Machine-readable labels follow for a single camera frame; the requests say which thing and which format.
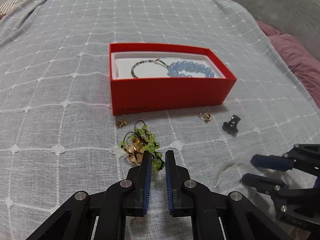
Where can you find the purple pillow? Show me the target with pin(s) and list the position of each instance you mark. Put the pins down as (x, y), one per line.
(297, 58)

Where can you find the black hair claw clip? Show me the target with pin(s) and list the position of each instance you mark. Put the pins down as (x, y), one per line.
(231, 127)

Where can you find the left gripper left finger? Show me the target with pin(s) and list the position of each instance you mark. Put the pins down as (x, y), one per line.
(101, 215)

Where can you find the grey checked bed blanket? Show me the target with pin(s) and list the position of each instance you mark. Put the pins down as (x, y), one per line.
(58, 134)

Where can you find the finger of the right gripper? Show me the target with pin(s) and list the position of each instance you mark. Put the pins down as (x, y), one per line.
(303, 157)
(281, 192)

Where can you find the small gold earring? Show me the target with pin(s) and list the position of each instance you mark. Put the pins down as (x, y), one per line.
(121, 123)

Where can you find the grey sofa backrest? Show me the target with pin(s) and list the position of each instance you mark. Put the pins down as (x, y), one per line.
(299, 18)

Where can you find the red cardboard box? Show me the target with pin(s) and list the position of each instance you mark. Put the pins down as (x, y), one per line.
(138, 86)

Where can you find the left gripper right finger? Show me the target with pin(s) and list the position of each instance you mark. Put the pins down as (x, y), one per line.
(214, 215)

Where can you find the gold earring with chain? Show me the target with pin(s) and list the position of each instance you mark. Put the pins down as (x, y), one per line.
(205, 117)

